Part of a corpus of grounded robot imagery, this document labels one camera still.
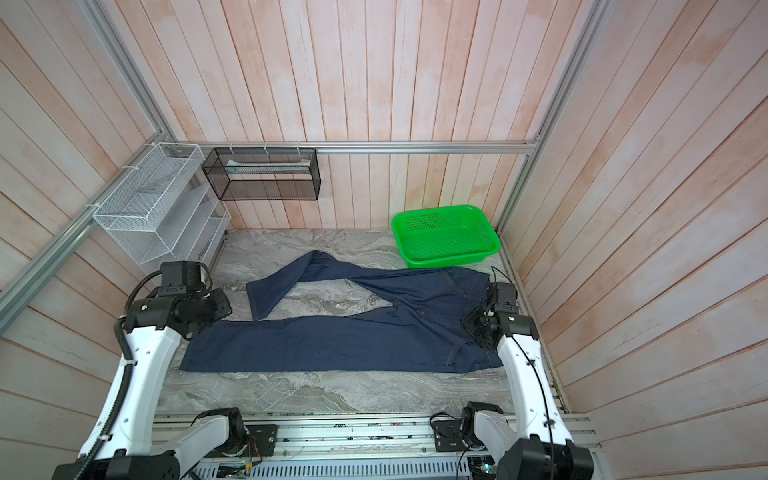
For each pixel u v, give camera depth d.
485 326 0.57
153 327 0.46
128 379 0.41
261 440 0.73
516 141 0.95
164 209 0.72
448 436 0.73
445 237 1.18
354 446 0.73
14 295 0.51
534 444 0.39
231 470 0.72
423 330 0.91
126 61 0.75
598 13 0.68
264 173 1.05
